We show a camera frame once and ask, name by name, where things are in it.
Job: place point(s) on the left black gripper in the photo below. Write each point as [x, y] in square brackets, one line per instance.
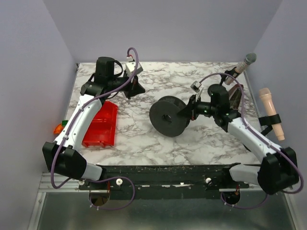
[131, 86]

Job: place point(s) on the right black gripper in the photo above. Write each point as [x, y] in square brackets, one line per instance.
[192, 108]

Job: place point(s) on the black filament spool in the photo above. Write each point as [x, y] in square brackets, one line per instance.
[164, 116]

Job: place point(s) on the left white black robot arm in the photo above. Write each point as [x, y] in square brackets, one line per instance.
[62, 155]

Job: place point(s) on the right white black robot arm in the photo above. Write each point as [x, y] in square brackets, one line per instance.
[278, 166]

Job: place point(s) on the black round microphone stand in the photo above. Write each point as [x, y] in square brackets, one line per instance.
[224, 79]

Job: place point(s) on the red plastic bin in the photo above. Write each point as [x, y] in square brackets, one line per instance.
[101, 131]

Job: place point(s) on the pink beige microphone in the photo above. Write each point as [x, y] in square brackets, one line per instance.
[266, 97]

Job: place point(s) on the green toy brick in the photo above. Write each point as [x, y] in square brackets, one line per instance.
[64, 123]

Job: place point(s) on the grey silver microphone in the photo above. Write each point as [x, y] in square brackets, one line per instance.
[243, 65]

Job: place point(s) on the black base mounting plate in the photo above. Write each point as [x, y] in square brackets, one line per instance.
[158, 182]

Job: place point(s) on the orange toy brick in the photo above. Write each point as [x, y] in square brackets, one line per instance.
[58, 129]

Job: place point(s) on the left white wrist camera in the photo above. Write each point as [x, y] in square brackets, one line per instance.
[133, 68]

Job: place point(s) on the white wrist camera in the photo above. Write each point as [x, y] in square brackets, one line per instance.
[197, 88]
[133, 68]

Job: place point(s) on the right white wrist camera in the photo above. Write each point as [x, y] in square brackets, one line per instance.
[197, 88]

